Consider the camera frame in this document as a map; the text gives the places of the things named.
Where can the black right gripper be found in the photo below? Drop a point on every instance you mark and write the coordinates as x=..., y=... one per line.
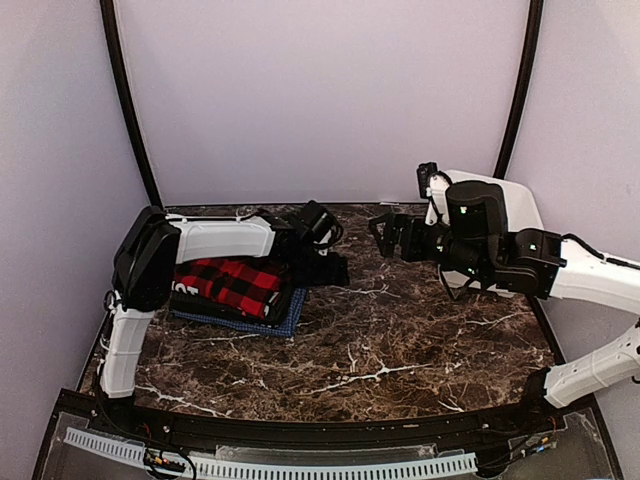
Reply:
x=412, y=249

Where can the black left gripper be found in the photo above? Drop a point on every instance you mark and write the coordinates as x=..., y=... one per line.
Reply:
x=335, y=274

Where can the blue checked shirt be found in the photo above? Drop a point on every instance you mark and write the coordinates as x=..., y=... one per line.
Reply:
x=281, y=321

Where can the red black plaid shirt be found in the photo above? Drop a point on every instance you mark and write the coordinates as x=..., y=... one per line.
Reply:
x=200, y=274

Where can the black pinstripe shirt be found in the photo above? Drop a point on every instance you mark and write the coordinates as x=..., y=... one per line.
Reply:
x=244, y=303

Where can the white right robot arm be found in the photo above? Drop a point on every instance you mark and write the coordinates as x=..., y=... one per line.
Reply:
x=534, y=262

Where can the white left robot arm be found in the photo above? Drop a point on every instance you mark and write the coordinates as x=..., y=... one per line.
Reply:
x=157, y=242

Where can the white plastic basket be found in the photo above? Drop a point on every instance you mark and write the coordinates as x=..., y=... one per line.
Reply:
x=521, y=208

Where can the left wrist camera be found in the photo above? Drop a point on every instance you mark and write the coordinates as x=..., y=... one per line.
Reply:
x=318, y=227

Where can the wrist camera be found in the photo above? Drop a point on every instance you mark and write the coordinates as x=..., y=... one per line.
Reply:
x=474, y=209
x=318, y=227

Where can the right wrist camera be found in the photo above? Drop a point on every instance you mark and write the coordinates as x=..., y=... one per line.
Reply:
x=474, y=209

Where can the black corner frame post right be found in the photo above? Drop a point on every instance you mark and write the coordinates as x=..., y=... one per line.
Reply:
x=525, y=69

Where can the black corner frame post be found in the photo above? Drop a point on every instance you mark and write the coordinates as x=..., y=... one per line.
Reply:
x=128, y=110
x=525, y=69

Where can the black front rail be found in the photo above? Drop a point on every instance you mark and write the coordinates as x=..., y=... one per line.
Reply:
x=484, y=429

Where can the white slotted cable duct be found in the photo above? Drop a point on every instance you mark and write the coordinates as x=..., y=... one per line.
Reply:
x=229, y=462

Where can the black corner frame post left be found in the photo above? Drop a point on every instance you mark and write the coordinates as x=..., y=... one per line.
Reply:
x=128, y=110

